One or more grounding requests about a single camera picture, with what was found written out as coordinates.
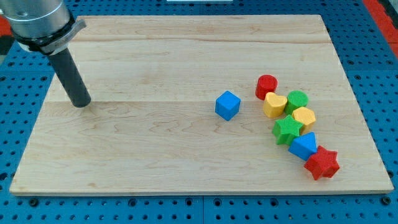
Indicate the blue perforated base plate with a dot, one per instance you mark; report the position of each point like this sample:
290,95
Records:
365,39

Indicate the red cylinder block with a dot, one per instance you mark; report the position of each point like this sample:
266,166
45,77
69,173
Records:
265,84

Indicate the yellow hexagon block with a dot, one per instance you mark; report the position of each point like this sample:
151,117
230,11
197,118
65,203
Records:
306,117

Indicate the green cylinder block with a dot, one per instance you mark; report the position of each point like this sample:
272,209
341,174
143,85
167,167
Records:
295,99

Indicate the yellow heart block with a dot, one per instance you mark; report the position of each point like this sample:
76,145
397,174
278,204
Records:
274,105

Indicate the blue triangle block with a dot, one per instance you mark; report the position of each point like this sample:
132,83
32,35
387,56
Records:
304,146

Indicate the light wooden board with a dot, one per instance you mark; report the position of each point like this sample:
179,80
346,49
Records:
151,126

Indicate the green star block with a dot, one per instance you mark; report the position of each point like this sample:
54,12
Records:
286,130

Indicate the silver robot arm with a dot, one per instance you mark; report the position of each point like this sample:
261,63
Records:
45,26

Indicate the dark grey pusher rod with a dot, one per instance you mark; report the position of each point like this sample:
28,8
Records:
70,78

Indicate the blue cube block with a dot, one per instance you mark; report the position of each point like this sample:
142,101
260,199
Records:
227,105

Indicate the red star block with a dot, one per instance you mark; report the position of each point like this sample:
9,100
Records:
323,163

